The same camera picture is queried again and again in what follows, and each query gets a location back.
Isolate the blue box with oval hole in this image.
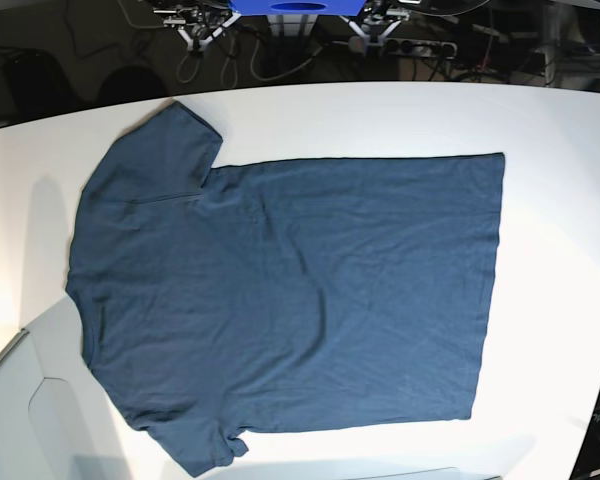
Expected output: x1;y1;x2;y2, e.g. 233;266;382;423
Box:
230;0;365;16

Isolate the blue T-shirt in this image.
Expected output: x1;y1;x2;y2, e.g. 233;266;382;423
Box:
66;103;505;477

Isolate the aluminium profile post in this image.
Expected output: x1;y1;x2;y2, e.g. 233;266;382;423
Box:
266;14;318;38

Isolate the black power strip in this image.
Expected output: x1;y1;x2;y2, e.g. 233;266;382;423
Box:
345;36;458;60

